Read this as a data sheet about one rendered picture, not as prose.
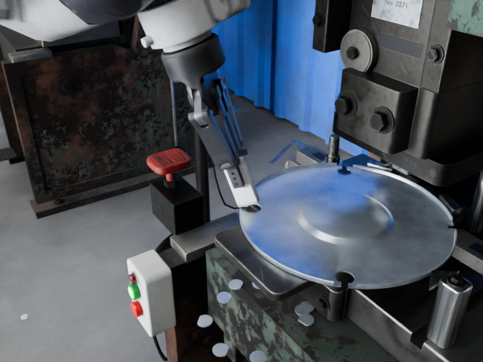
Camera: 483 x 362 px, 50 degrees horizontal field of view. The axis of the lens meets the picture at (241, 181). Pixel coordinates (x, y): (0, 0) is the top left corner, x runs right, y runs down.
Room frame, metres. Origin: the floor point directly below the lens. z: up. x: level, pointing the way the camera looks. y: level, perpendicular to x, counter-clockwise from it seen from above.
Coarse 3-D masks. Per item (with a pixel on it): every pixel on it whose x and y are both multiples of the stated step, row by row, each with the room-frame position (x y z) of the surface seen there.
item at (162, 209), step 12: (156, 180) 0.81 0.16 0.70; (180, 180) 0.81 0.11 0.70; (156, 192) 0.78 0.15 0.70; (168, 192) 0.77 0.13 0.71; (180, 192) 0.77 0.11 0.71; (192, 192) 0.77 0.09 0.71; (156, 204) 0.79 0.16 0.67; (168, 204) 0.74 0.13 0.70; (180, 204) 0.74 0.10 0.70; (192, 204) 0.75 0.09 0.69; (156, 216) 0.79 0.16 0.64; (168, 216) 0.75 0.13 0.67; (180, 216) 0.74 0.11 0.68; (192, 216) 0.75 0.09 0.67; (168, 228) 0.75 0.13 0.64; (180, 228) 0.73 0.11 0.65; (192, 228) 0.75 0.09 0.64
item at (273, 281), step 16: (240, 224) 0.57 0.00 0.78; (224, 240) 0.53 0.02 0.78; (240, 240) 0.53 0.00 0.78; (240, 256) 0.50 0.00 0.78; (256, 256) 0.50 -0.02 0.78; (256, 272) 0.47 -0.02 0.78; (272, 272) 0.47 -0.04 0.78; (288, 272) 0.47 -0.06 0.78; (272, 288) 0.44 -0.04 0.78; (288, 288) 0.44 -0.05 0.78; (304, 288) 0.45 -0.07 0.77; (320, 288) 0.54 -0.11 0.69; (336, 288) 0.52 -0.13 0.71; (320, 304) 0.52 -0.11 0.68; (336, 304) 0.52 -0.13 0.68; (336, 320) 0.52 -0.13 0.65
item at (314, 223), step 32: (288, 192) 0.65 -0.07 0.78; (320, 192) 0.65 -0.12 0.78; (352, 192) 0.64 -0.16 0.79; (384, 192) 0.65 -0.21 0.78; (416, 192) 0.65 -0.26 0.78; (256, 224) 0.57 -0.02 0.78; (288, 224) 0.57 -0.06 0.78; (320, 224) 0.56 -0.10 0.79; (352, 224) 0.56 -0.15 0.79; (384, 224) 0.56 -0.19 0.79; (416, 224) 0.57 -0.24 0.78; (448, 224) 0.57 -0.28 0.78; (288, 256) 0.50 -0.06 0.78; (320, 256) 0.50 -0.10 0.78; (352, 256) 0.50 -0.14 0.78; (384, 256) 0.50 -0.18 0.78; (416, 256) 0.50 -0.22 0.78; (448, 256) 0.49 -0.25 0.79; (352, 288) 0.44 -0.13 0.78
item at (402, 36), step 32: (352, 0) 0.67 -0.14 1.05; (384, 0) 0.62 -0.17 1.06; (416, 0) 0.58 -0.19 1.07; (352, 32) 0.64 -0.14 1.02; (384, 32) 0.62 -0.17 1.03; (416, 32) 0.58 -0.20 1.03; (352, 64) 0.64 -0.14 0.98; (384, 64) 0.61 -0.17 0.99; (416, 64) 0.57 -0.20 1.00; (352, 96) 0.61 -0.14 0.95; (384, 96) 0.57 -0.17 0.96; (416, 96) 0.56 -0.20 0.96; (448, 96) 0.56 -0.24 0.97; (480, 96) 0.59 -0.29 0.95; (352, 128) 0.60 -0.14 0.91; (384, 128) 0.55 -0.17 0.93; (416, 128) 0.56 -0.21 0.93; (448, 128) 0.57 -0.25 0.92; (480, 128) 0.60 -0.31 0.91
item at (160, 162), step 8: (160, 152) 0.82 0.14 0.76; (168, 152) 0.82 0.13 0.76; (176, 152) 0.82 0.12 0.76; (184, 152) 0.82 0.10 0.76; (152, 160) 0.79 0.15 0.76; (160, 160) 0.79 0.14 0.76; (168, 160) 0.79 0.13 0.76; (176, 160) 0.79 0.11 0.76; (184, 160) 0.79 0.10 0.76; (152, 168) 0.78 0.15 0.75; (160, 168) 0.76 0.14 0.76; (168, 168) 0.77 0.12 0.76; (176, 168) 0.77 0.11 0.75; (184, 168) 0.78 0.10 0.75; (168, 176) 0.79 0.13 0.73
